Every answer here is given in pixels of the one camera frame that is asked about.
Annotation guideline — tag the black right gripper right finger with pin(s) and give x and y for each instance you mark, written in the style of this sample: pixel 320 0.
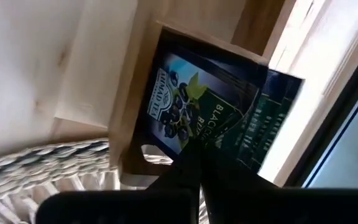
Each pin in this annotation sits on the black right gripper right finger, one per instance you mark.
pixel 291 207

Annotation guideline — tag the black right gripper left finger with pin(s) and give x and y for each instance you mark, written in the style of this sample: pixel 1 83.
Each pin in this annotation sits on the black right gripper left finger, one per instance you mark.
pixel 120 208

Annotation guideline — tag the blue blackcurrant tea bag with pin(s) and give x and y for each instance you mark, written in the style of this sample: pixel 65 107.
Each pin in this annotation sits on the blue blackcurrant tea bag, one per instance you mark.
pixel 269 124
pixel 204 93

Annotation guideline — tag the wooden tea organizer box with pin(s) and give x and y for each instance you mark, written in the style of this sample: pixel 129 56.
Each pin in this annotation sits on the wooden tea organizer box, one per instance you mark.
pixel 129 109

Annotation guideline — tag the round woven wicker placemat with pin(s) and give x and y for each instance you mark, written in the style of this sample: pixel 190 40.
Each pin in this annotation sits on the round woven wicker placemat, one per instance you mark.
pixel 26 168

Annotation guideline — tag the black aluminium table frame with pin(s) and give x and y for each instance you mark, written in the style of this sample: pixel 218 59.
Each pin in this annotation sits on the black aluminium table frame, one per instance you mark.
pixel 334 124

